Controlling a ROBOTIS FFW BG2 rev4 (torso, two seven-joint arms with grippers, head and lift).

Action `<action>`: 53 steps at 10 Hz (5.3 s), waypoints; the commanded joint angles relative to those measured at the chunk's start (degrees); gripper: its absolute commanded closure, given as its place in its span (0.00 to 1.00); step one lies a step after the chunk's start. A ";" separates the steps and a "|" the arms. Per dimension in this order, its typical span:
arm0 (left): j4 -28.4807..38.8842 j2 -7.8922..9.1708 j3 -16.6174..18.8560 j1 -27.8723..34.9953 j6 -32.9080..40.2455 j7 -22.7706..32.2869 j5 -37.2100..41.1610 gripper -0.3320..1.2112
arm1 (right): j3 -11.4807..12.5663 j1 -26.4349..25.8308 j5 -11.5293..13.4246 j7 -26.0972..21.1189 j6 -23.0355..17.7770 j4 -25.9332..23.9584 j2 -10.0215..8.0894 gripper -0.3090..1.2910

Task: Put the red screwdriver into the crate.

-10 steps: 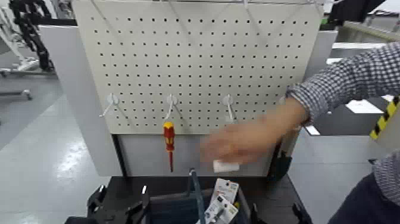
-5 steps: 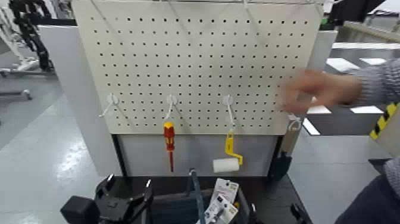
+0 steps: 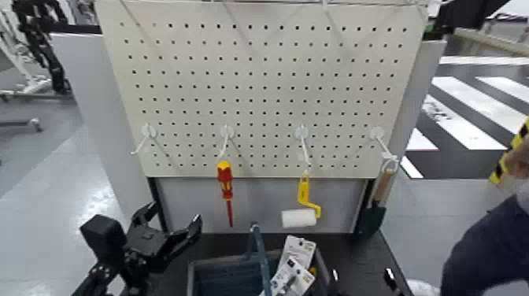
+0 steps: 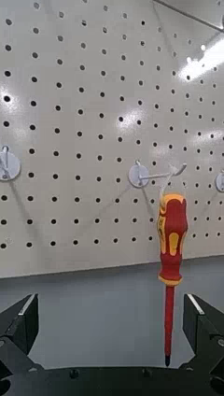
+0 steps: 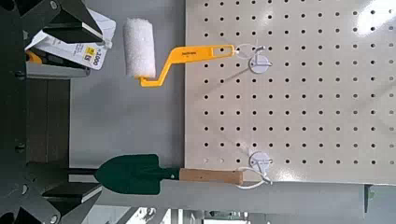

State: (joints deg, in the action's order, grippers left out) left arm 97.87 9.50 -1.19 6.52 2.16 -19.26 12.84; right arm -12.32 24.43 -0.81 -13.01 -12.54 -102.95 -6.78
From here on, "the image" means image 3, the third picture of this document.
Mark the white pegboard hook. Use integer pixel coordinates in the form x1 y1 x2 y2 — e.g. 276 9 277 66
294 124 313 173
219 124 236 159
131 123 158 157
369 125 401 173

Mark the red yellow screwdriver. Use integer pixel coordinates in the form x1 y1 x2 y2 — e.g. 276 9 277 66
216 160 235 228

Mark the beige perforated pegboard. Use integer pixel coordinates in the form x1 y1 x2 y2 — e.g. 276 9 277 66
94 0 431 179

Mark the yellow black hazard striped barrier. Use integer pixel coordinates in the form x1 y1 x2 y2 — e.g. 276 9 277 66
488 117 529 185

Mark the white blister pack card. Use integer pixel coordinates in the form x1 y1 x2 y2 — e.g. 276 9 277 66
260 256 316 296
277 235 317 271

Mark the yellow handled paint roller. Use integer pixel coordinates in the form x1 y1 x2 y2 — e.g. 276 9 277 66
280 171 323 230

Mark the grey plastic crate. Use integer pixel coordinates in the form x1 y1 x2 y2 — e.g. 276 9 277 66
187 247 331 296

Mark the person in navy clothing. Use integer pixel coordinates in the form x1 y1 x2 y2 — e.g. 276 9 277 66
406 136 529 296

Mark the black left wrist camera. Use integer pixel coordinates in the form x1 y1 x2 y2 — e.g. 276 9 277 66
80 213 128 266

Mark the grey caster leg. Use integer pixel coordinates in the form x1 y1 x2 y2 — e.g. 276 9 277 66
0 117 44 134

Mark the white metal stand frame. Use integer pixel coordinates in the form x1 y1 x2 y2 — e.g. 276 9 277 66
0 8 53 102

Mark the blue crate handle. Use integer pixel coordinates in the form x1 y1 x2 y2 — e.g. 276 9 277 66
247 223 274 296

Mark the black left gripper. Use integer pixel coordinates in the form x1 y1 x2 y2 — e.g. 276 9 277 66
124 202 204 272

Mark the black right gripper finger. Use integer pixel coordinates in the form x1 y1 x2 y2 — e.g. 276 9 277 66
328 268 341 296
382 267 404 296

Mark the wooden handled green trowel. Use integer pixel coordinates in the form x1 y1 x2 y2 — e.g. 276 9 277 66
357 166 396 239

